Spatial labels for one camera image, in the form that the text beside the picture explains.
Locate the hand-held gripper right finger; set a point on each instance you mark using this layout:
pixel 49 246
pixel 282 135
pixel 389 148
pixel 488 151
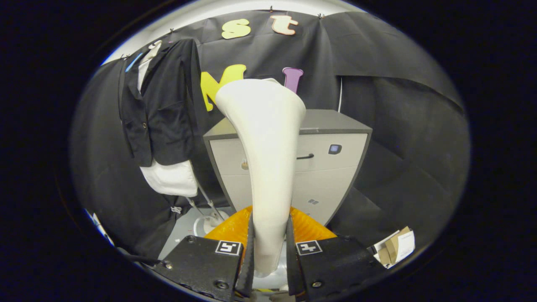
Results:
pixel 293 268

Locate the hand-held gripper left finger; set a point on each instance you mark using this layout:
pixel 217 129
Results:
pixel 247 268

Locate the white shirt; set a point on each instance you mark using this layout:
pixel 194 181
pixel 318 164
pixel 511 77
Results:
pixel 170 180

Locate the white garment steamer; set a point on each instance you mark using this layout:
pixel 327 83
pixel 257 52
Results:
pixel 268 147

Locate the black suit jacket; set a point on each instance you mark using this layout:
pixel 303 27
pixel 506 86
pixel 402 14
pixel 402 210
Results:
pixel 163 109

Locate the white garment rack stand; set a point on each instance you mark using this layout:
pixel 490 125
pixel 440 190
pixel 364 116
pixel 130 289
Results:
pixel 212 222

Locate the white clothes hanger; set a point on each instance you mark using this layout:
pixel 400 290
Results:
pixel 155 45

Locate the grey cabinet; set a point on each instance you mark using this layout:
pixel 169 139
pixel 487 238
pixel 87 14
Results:
pixel 331 184

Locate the cardboard box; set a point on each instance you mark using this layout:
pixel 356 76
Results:
pixel 394 247

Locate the black backdrop cloth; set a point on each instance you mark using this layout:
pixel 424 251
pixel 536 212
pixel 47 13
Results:
pixel 398 126

